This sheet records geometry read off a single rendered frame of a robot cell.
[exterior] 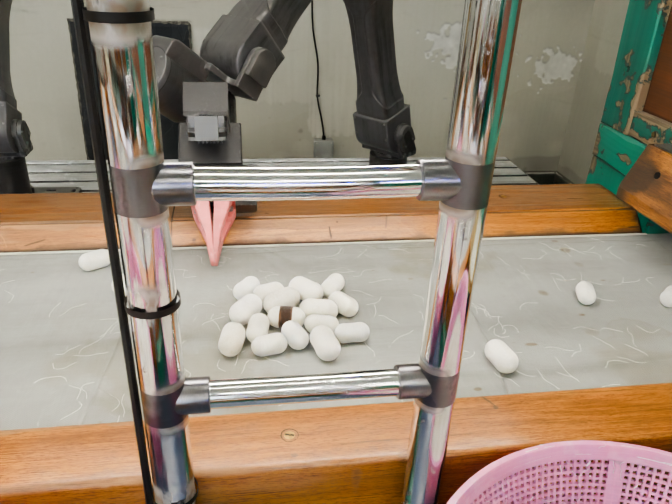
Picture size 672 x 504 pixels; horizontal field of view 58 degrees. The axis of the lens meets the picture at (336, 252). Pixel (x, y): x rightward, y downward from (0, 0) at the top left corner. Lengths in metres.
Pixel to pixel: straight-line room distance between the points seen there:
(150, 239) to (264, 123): 2.36
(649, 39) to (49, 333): 0.76
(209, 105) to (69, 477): 0.35
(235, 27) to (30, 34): 1.98
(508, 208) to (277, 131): 1.93
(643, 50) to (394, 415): 0.61
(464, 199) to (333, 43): 2.31
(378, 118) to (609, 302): 0.45
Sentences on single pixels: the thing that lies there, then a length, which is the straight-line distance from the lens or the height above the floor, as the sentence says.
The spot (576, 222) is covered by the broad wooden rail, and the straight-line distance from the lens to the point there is 0.82.
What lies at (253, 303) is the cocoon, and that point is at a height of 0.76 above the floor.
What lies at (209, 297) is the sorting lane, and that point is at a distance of 0.61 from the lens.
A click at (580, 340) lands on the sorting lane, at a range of 0.61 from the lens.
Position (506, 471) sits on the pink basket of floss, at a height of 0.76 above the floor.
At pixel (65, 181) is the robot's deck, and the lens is 1.15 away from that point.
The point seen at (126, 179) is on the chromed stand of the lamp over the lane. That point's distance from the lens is 0.27.
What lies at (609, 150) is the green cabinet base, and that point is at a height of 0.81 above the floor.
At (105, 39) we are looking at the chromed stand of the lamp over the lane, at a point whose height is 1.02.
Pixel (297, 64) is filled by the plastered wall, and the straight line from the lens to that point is 2.58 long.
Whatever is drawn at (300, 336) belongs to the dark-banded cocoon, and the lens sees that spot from 0.52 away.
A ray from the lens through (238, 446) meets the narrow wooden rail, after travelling 0.42.
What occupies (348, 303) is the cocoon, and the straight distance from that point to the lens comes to 0.57.
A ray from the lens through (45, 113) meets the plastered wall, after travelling 2.73.
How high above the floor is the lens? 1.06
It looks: 27 degrees down
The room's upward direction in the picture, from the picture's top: 3 degrees clockwise
